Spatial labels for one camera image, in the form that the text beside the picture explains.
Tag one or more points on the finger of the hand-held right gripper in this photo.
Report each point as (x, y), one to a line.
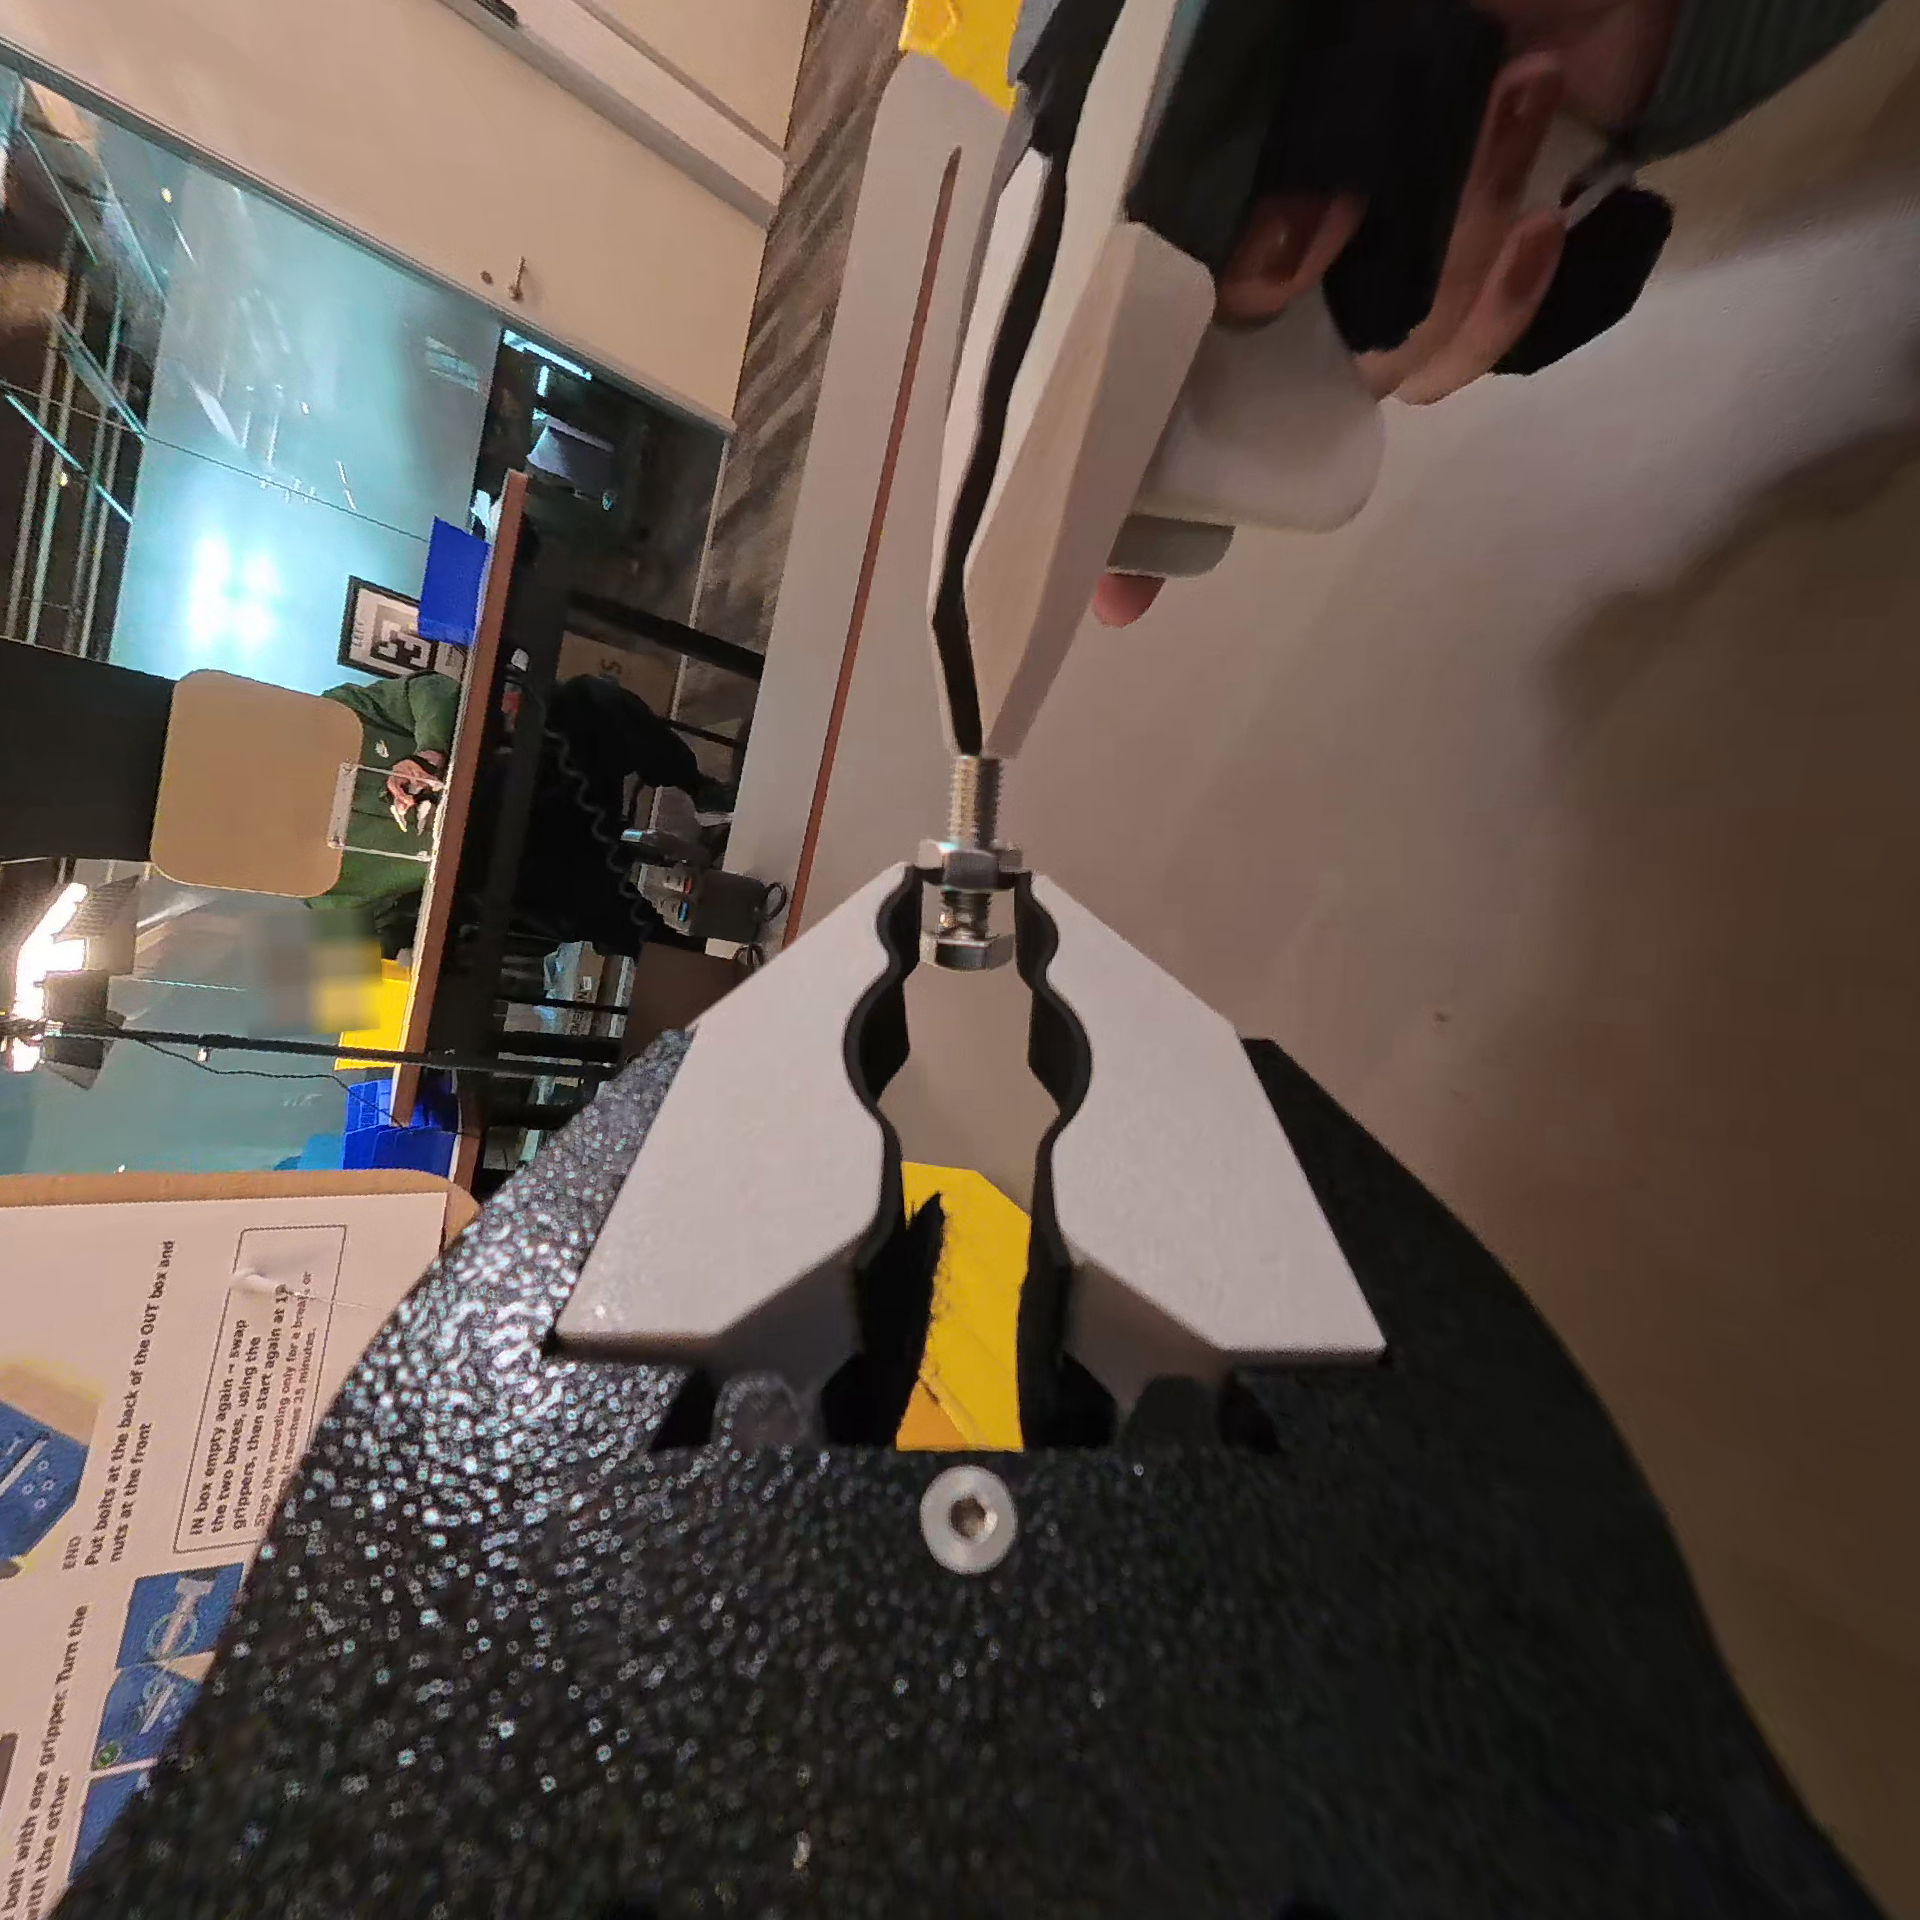
(1002, 300)
(1096, 436)

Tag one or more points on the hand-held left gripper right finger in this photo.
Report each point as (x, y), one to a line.
(1201, 1185)

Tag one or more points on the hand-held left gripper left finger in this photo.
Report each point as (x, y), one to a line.
(721, 1172)

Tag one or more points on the steel bolt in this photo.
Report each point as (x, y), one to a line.
(977, 796)

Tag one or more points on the steel hex nut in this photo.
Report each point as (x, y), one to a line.
(967, 863)

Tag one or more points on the person's right hand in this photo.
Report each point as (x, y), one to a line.
(1477, 255)

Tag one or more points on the brown box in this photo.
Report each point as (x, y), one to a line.
(682, 998)

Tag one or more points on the blue plastic bin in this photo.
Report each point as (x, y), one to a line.
(399, 1133)
(453, 580)

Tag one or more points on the wooden edged desk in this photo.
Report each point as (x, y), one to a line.
(464, 839)

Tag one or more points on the black bag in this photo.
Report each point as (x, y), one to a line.
(645, 750)

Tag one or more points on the printed cardboard box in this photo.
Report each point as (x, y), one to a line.
(621, 668)

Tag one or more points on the beige rounded sign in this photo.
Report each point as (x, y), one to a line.
(255, 780)

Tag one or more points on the printed instruction sheet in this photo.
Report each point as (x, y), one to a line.
(135, 1350)

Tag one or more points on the framed marker sign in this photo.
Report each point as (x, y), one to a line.
(383, 629)

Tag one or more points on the black post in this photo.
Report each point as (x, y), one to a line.
(76, 750)

